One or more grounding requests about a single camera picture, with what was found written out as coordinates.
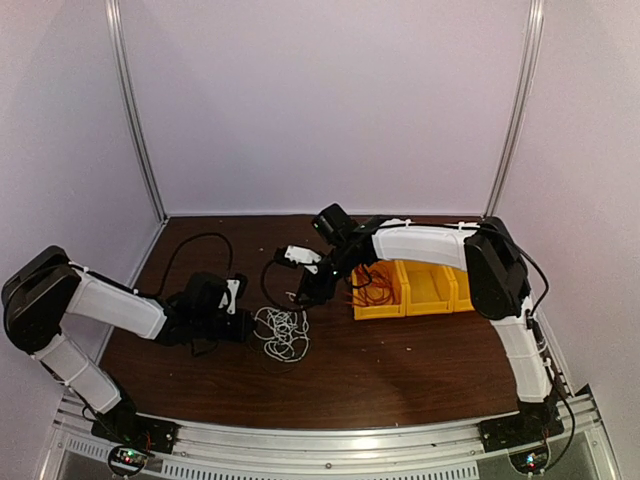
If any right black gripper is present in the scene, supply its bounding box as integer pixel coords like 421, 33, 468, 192
295, 246, 362, 305

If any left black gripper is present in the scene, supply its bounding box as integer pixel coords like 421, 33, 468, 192
193, 308, 256, 342

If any white cable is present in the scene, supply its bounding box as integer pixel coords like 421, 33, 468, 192
252, 291, 312, 364

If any red cable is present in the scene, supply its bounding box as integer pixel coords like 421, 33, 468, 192
344, 267, 401, 309

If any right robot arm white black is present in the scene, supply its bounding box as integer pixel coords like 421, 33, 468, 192
284, 204, 557, 442

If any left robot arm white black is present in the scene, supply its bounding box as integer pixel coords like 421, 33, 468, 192
1, 245, 254, 444

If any left yellow bin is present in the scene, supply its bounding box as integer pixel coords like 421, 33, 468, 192
347, 261, 406, 321

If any yellow bin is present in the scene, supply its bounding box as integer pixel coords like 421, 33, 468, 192
400, 260, 455, 316
347, 261, 406, 321
445, 266, 474, 313

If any middle yellow bin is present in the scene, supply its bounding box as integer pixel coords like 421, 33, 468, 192
400, 260, 455, 316

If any right yellow bin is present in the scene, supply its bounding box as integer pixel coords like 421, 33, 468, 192
445, 266, 474, 313

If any left circuit board with leds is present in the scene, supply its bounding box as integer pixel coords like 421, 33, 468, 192
107, 445, 149, 476

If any circuit board with leds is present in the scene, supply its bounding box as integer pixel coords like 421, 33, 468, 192
107, 445, 149, 476
509, 446, 550, 476

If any right circuit board with leds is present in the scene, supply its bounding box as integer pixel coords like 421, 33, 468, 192
509, 446, 550, 476

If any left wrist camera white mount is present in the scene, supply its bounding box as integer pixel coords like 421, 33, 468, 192
219, 273, 248, 315

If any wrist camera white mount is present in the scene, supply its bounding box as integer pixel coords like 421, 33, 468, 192
273, 245, 322, 274
219, 273, 248, 315

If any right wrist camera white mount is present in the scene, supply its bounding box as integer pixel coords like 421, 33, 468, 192
273, 245, 322, 274

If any right black camera cable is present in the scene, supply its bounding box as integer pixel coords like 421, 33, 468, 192
261, 257, 306, 312

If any black camera cable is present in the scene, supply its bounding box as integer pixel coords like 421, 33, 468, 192
261, 257, 306, 312
159, 233, 236, 301

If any left black camera cable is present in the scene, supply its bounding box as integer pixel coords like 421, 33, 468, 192
159, 233, 236, 301

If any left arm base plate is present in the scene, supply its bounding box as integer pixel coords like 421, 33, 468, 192
91, 415, 179, 454

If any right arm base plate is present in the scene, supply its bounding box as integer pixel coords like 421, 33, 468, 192
478, 411, 564, 452

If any front aluminium rail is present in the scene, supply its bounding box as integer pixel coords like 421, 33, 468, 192
35, 394, 622, 479

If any left aluminium frame post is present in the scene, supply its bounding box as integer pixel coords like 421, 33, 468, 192
105, 0, 168, 223

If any aluminium frame post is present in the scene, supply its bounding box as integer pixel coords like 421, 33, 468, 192
483, 0, 545, 217
105, 0, 168, 223

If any right aluminium frame post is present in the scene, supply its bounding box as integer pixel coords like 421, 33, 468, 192
483, 0, 545, 217

